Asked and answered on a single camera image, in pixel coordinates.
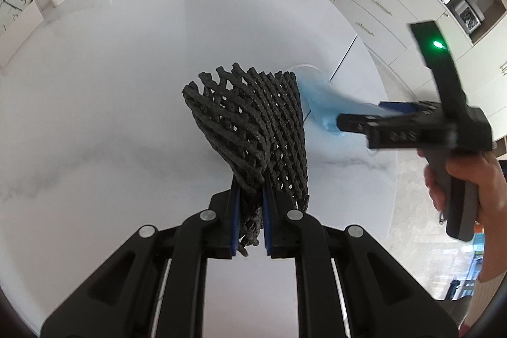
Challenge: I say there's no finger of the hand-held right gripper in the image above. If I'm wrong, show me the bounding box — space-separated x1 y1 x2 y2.
337 112 420 149
378 100 436 115

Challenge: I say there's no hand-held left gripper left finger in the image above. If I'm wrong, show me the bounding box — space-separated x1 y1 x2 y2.
40 180 241 338

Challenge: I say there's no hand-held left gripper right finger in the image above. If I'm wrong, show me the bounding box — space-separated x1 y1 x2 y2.
262 183 462 338

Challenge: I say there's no blue face mask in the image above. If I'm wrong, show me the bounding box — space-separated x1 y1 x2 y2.
291 64 383 137

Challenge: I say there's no black foam net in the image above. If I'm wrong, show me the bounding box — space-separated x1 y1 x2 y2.
182 63 310 257

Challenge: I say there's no person's right forearm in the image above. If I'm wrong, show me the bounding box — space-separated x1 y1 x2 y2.
459 199 507 338

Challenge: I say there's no person's right hand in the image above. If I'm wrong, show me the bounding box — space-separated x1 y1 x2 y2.
423 154 507 225

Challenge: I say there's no silver toaster oven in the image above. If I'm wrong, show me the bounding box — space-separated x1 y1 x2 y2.
452 0 486 35

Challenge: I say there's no white oval marble table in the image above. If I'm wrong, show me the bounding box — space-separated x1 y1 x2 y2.
0 0 401 323

